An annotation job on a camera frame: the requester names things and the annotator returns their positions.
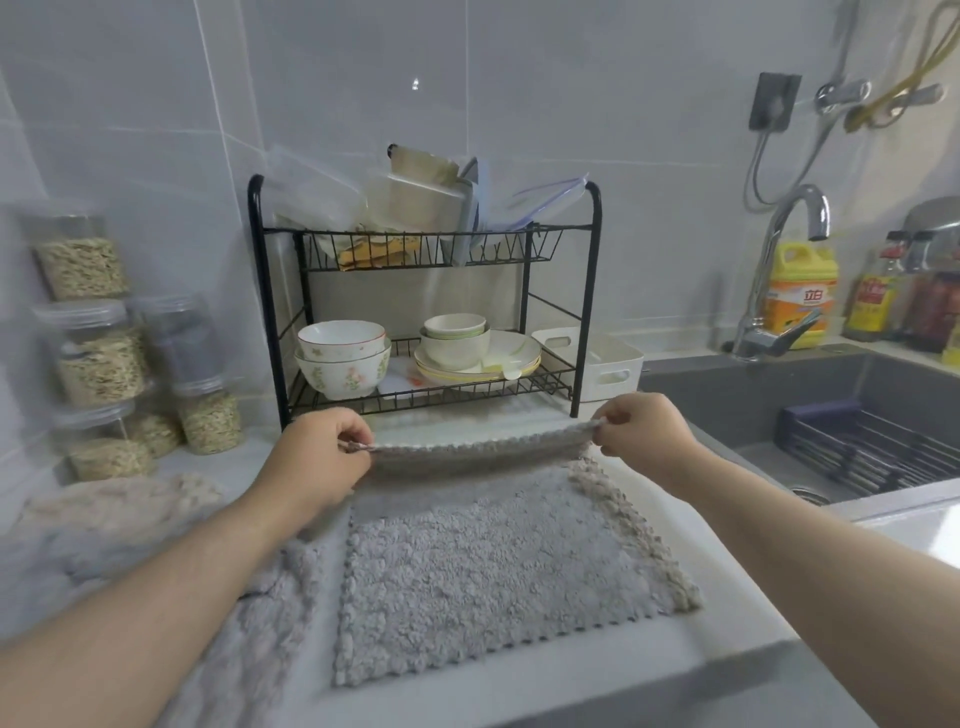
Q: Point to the person's left hand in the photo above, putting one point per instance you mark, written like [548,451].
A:
[315,465]

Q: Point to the person's right hand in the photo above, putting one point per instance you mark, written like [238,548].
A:
[652,442]

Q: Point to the grey checked towel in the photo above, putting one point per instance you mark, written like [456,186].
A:
[487,570]

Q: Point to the pile of fluffy cloths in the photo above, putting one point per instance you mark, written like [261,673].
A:
[97,525]

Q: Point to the person's right forearm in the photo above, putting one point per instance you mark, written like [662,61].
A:
[825,570]

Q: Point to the person's left forearm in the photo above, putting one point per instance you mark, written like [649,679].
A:
[112,637]

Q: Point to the grey kitchen sink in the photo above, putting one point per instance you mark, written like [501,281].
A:
[705,397]

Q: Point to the white plastic basket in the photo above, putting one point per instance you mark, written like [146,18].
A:
[615,379]

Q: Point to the small clear jar of oats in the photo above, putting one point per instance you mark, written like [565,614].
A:
[210,424]

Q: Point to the white orange printed mat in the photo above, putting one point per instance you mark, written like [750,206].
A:
[401,375]

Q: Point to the chrome faucet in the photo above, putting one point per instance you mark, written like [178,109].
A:
[765,341]

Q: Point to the small bowls on plates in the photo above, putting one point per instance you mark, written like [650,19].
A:
[450,379]

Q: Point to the pale green rice paddle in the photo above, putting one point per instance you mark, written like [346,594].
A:
[510,369]

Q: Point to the blue sink drain rack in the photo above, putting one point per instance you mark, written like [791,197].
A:
[817,416]

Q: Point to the clear jar grey contents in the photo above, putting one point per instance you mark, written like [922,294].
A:
[180,352]

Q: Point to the small white bowl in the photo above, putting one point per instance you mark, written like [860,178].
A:
[454,352]
[454,324]

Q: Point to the short clear plastic jar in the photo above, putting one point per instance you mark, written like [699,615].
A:
[109,457]

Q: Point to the yellow detergent bottle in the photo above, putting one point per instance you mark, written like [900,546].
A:
[802,300]

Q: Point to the yellow dish cloth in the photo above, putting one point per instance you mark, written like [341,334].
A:
[375,253]

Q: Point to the yellow label sauce bottle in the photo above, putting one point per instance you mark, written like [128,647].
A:
[874,300]

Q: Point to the blue rimmed container lid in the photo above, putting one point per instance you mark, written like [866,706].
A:
[540,202]

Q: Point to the clear plastic food container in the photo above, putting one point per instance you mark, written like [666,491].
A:
[315,195]

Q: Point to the grey plastic lid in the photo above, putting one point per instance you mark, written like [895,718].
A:
[469,217]

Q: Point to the group of condiment bottles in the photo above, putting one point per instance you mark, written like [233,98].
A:
[934,315]

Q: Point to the tan lid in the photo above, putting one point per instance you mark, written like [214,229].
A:
[420,165]

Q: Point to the steel pot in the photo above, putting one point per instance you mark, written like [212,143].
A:
[937,225]

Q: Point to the chrome water valve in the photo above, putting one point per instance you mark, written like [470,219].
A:
[919,96]
[844,94]

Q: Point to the metal water pipe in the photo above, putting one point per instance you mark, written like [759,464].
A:
[845,45]

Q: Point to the black wall socket with plug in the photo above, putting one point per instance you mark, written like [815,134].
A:
[776,97]

